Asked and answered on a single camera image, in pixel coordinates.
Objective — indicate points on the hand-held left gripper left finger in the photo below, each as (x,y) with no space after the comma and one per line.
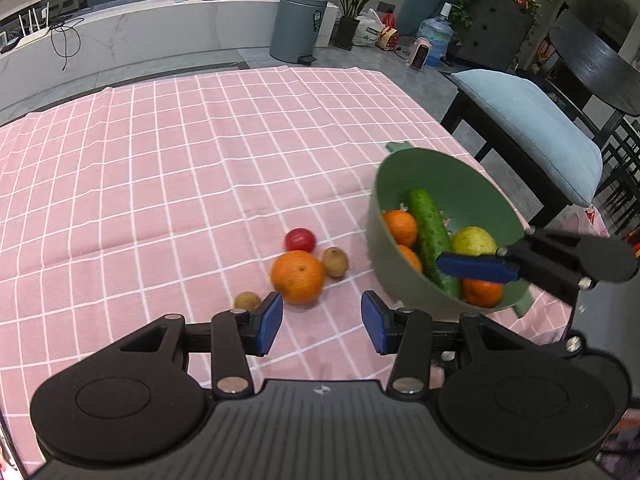
(270,322)

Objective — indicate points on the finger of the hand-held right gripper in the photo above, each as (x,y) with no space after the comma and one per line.
(475,267)

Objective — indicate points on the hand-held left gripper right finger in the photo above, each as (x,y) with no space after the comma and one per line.
(375,322)

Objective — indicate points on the yellow-green guava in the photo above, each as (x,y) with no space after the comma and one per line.
(472,241)

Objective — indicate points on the orange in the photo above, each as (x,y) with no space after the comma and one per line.
(410,257)
(297,276)
(400,227)
(482,294)

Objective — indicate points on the green cucumber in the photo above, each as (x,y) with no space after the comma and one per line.
(427,220)

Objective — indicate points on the green colander bowl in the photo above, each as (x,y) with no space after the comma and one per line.
(450,180)

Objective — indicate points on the brown kiwi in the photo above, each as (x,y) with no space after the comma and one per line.
(246,301)
(335,261)

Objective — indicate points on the pink plastic bag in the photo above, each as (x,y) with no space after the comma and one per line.
(590,222)

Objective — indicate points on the red tomato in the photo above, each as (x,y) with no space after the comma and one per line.
(300,238)

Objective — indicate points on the black dining chair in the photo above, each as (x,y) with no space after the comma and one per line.
(622,170)

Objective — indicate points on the chair with blue cushion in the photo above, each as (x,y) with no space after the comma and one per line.
(505,142)

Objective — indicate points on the light blue seat cushion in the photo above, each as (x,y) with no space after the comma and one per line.
(525,120)

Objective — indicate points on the black round table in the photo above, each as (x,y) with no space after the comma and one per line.
(590,60)

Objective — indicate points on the pink checked tablecloth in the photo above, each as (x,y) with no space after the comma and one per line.
(150,160)

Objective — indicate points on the small white heater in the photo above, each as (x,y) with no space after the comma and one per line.
(420,52)

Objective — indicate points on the clear water jug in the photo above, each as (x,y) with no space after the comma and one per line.
(436,35)

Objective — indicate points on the dark grey cabinet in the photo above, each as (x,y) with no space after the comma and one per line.
(495,30)

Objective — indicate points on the red orange bag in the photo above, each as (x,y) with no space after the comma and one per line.
(389,35)

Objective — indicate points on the white plastic bag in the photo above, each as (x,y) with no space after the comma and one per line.
(367,30)

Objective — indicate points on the potted snake plant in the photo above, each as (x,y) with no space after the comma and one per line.
(345,32)

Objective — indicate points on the grey pedal trash bin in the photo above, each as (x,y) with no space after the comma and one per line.
(295,25)

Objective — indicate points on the white marble media console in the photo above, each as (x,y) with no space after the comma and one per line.
(150,35)

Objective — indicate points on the white wifi router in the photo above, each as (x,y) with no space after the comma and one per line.
(35,37)

